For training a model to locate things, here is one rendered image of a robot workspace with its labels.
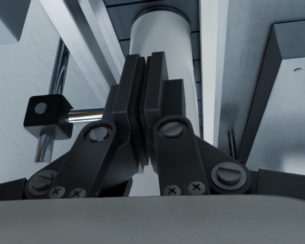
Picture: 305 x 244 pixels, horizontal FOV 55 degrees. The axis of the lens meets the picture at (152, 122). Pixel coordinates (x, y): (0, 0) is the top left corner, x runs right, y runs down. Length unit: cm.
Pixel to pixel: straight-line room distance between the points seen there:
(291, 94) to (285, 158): 23
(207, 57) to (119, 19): 8
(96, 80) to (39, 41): 20
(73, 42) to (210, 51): 11
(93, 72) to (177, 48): 7
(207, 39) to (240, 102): 26
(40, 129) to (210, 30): 15
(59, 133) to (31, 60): 18
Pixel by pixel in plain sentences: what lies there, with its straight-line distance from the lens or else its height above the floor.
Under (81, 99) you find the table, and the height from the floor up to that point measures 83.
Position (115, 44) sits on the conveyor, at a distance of 29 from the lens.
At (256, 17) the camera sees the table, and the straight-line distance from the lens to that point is 34.
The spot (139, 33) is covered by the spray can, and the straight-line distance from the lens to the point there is 24.
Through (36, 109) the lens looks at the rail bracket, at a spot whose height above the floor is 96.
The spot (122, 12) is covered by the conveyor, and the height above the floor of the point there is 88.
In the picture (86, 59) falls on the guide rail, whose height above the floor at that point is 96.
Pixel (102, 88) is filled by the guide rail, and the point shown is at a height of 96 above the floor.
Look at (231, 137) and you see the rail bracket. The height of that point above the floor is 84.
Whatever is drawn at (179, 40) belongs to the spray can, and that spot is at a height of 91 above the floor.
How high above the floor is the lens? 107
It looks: 28 degrees down
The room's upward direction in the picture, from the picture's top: 180 degrees counter-clockwise
